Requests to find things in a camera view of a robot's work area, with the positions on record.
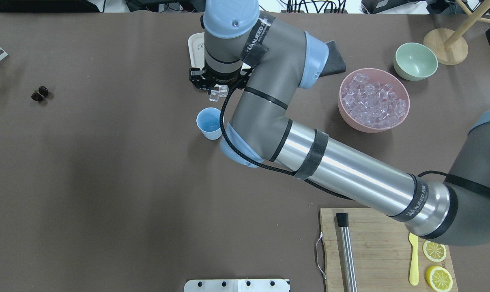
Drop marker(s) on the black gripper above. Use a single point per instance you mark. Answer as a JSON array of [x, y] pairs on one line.
[[198, 79]]

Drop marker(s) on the clear ice cube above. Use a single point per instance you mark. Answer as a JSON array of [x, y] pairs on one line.
[[218, 92]]

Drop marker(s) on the dark red cherries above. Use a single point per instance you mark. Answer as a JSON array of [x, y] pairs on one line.
[[40, 94]]

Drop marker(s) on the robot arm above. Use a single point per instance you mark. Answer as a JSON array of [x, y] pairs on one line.
[[268, 59]]

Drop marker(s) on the light blue cup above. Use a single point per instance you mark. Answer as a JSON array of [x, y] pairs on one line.
[[208, 122]]

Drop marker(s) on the pink bowl of ice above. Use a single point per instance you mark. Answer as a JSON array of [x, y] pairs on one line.
[[372, 100]]

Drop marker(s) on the wooden cup tree stand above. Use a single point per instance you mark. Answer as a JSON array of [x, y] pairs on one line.
[[449, 47]]

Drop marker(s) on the cream rabbit tray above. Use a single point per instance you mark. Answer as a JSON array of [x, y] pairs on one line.
[[196, 50]]

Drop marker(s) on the grey folded cloth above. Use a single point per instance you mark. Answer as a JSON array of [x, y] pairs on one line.
[[335, 63]]

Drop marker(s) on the green bowl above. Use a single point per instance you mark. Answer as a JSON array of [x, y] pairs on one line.
[[414, 62]]

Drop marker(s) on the bamboo cutting board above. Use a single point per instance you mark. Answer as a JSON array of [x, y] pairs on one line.
[[381, 252]]

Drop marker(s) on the yellow plastic knife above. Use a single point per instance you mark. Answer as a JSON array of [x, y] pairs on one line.
[[413, 276]]

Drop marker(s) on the lemon slice lower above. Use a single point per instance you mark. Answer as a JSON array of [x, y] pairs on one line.
[[434, 252]]

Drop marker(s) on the lemon slice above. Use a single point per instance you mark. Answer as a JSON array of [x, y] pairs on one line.
[[434, 252], [439, 279]]

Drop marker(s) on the lemon slice upper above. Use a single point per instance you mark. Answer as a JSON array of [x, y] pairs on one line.
[[439, 279]]

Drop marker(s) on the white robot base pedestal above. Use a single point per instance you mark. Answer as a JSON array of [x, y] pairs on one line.
[[237, 285]]

